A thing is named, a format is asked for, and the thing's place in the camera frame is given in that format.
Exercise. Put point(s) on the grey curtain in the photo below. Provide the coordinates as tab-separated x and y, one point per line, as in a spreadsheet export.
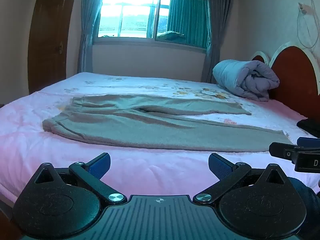
216	30
87	35

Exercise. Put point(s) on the dark bundle on windowsill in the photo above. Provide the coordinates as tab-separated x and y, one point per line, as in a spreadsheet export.
171	35

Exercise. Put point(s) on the person's dark blue clothing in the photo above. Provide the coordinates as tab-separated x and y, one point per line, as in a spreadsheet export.
303	200

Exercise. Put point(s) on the grey fleece pants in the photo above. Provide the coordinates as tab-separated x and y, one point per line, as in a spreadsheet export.
150	127

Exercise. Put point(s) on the bed with pink floral blanket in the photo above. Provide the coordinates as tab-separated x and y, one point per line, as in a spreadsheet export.
50	152

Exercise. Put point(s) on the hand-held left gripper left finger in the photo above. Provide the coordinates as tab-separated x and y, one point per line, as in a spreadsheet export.
100	167

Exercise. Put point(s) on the red and white headboard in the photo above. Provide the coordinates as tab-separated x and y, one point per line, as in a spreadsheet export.
295	80

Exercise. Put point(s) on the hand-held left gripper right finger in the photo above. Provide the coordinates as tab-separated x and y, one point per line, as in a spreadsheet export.
220	168

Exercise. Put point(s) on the dark cloth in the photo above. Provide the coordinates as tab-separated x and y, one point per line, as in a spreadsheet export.
310	127

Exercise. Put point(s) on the green pleated curtain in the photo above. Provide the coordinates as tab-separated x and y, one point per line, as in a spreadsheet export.
187	20

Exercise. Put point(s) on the window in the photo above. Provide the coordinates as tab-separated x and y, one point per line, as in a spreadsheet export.
132	12

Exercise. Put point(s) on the brown wooden door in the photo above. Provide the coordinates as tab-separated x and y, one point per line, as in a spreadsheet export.
47	37

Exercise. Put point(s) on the rolled grey quilt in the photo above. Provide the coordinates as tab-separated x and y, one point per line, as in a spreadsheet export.
246	80

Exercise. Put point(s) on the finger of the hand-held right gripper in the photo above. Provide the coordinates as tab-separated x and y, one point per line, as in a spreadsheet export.
308	141
281	151

